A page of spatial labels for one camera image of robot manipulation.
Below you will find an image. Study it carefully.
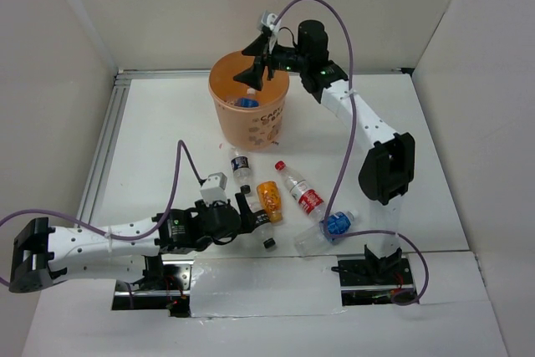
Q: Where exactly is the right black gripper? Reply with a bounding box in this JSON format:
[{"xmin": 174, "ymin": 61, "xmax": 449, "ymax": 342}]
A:
[{"xmin": 233, "ymin": 33, "xmax": 309, "ymax": 91}]

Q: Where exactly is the clear bottle black label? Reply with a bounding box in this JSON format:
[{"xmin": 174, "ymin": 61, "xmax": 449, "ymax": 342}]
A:
[{"xmin": 249, "ymin": 201, "xmax": 276, "ymax": 250}]

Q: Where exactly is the orange juice bottle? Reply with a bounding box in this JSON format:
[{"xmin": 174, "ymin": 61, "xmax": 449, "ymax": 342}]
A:
[{"xmin": 256, "ymin": 181, "xmax": 283, "ymax": 223}]

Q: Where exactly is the crushed bottle blue label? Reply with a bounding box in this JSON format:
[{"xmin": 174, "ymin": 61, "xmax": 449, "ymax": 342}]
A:
[{"xmin": 226, "ymin": 97, "xmax": 259, "ymax": 109}]

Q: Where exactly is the clear bottle dark blue label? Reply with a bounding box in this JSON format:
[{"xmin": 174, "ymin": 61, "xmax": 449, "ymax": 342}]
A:
[{"xmin": 229, "ymin": 147, "xmax": 252, "ymax": 195}]

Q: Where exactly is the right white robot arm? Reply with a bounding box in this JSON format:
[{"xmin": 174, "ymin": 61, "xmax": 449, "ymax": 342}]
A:
[{"xmin": 234, "ymin": 13, "xmax": 415, "ymax": 283}]

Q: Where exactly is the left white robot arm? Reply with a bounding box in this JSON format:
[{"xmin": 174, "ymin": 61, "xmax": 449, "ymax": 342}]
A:
[{"xmin": 6, "ymin": 193, "xmax": 270, "ymax": 293}]

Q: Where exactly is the orange plastic bin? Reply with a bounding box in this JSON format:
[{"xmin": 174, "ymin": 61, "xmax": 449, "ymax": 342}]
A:
[{"xmin": 209, "ymin": 51, "xmax": 289, "ymax": 150}]

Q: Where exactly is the clear bottle red label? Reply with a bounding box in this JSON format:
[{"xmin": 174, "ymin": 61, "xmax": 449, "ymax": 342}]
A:
[{"xmin": 274, "ymin": 161, "xmax": 326, "ymax": 223}]

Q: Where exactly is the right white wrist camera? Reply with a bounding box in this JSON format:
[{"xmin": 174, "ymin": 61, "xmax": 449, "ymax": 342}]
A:
[{"xmin": 258, "ymin": 11, "xmax": 280, "ymax": 53}]

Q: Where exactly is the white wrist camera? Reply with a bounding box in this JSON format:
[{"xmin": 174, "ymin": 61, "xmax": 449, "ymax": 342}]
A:
[
  {"xmin": 200, "ymin": 172, "xmax": 227, "ymax": 206},
  {"xmin": 258, "ymin": 11, "xmax": 280, "ymax": 53}
]

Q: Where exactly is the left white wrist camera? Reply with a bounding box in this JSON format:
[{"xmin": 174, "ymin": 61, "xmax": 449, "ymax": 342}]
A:
[{"xmin": 200, "ymin": 172, "xmax": 227, "ymax": 206}]

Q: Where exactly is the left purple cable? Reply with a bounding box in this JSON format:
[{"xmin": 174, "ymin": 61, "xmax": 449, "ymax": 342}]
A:
[{"xmin": 0, "ymin": 139, "xmax": 206, "ymax": 291}]

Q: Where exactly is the purple cable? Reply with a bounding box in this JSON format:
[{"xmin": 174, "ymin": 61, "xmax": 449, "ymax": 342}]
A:
[
  {"xmin": 0, "ymin": 139, "xmax": 206, "ymax": 291},
  {"xmin": 273, "ymin": 0, "xmax": 430, "ymax": 306}
]

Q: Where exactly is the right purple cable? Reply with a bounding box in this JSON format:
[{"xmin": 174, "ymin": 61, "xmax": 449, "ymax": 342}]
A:
[{"xmin": 273, "ymin": 0, "xmax": 430, "ymax": 306}]

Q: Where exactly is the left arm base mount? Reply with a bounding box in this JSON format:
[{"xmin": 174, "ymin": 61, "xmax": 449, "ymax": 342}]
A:
[{"xmin": 111, "ymin": 257, "xmax": 193, "ymax": 318}]

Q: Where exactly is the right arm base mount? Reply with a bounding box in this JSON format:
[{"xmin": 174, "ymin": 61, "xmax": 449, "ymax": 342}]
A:
[{"xmin": 331, "ymin": 246, "xmax": 417, "ymax": 306}]

